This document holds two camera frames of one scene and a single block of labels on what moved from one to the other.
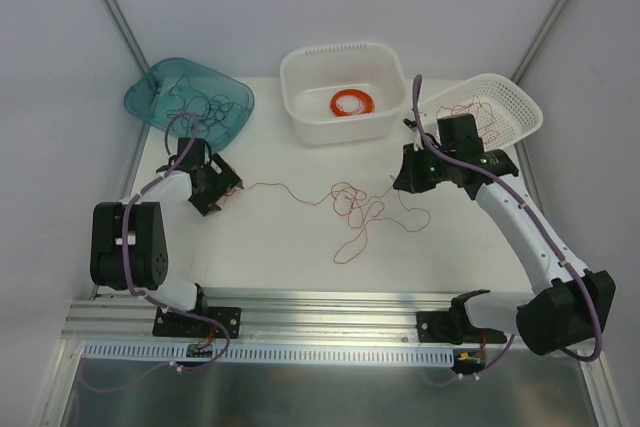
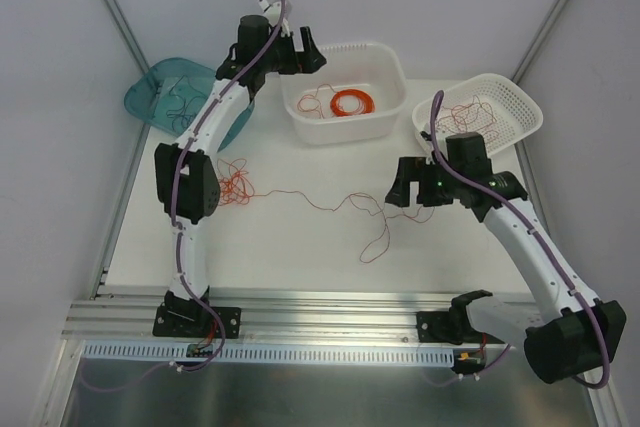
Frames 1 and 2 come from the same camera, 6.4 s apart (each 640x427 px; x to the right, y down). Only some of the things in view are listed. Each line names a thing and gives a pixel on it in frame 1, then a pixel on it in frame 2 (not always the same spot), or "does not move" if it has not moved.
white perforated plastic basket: x=502 y=113 does not move
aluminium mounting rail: x=115 y=315 does not move
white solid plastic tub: x=343 y=92 does not move
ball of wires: x=350 y=200 → x=235 y=187
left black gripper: x=215 y=189 → x=295 y=54
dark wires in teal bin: x=197 y=109 does not move
